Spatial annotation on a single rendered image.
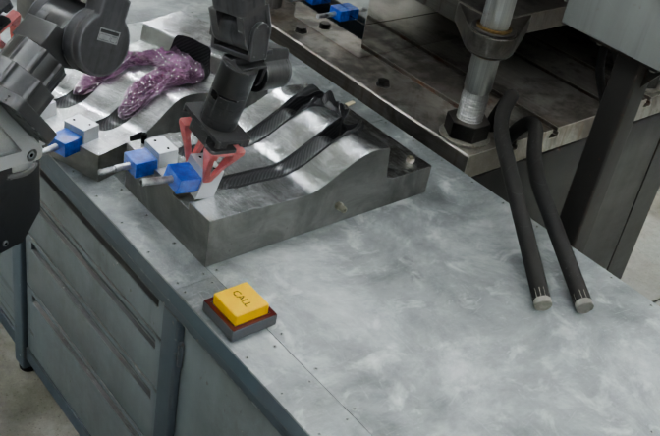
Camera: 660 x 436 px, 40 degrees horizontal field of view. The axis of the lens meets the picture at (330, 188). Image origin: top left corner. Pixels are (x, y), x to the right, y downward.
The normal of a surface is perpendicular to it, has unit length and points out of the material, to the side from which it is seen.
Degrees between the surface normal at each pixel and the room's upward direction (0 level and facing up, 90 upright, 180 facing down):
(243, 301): 0
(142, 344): 90
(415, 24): 90
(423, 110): 0
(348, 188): 90
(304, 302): 0
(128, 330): 90
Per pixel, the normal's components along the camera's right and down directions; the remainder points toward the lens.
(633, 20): -0.76, 0.24
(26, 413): 0.16, -0.83
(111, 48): 0.79, 0.34
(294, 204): 0.62, 0.50
